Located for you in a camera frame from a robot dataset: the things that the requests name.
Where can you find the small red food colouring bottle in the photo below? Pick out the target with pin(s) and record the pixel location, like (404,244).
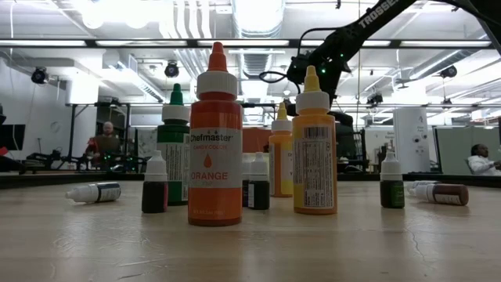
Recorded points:
(154,196)

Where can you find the black overhead frame beam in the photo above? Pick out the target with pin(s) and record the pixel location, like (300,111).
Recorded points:
(91,43)

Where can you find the black wall screen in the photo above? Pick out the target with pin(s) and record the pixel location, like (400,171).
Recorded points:
(11,137)

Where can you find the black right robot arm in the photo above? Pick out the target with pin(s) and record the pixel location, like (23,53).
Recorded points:
(344,39)

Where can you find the green partition wall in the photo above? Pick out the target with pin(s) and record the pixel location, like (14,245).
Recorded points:
(454,150)

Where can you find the large yellow food colouring bottle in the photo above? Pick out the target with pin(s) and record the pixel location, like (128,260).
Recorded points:
(280,156)
(315,164)

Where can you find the orange partition panel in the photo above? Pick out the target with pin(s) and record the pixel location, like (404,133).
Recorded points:
(256,139)

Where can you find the small blue food colouring bottle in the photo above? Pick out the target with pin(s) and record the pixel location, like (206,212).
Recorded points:
(245,192)

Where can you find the small green food colouring bottle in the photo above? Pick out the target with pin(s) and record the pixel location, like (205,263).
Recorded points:
(391,194)

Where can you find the large orange food colouring bottle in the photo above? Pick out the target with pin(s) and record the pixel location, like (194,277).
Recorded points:
(215,156)

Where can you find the large green food colouring bottle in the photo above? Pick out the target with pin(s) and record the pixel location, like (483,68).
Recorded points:
(174,137)

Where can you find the black metal table frame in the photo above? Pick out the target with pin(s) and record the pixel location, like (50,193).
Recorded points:
(39,181)

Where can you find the black metal rack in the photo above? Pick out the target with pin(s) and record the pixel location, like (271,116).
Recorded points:
(73,133)

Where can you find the white round column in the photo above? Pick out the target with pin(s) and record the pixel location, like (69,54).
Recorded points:
(411,139)

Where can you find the small brown food colouring bottle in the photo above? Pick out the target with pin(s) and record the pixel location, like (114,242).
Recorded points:
(450,194)

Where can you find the small black food colouring bottle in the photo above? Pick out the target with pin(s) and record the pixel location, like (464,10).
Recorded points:
(259,196)

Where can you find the person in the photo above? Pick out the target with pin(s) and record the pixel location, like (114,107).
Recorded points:
(105,143)
(483,160)

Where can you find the dark blue bottle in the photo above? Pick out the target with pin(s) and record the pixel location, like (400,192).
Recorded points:
(94,192)

